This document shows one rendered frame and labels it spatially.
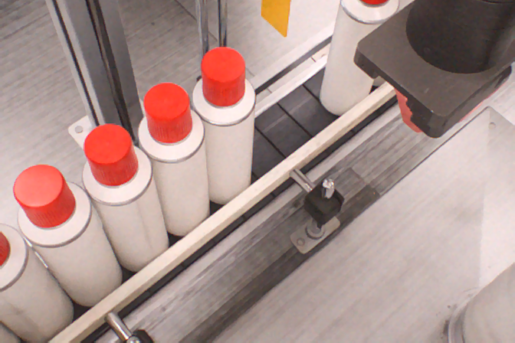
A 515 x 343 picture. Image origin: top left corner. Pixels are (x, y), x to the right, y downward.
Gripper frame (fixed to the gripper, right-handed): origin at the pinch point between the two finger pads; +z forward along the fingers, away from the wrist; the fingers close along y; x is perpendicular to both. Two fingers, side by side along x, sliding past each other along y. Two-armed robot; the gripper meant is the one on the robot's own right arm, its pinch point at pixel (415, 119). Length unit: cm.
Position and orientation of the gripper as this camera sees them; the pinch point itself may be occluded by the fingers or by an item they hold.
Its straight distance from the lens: 46.5
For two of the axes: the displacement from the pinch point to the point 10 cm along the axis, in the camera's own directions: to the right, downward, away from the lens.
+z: -0.3, 4.9, 8.7
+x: -6.7, -6.6, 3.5
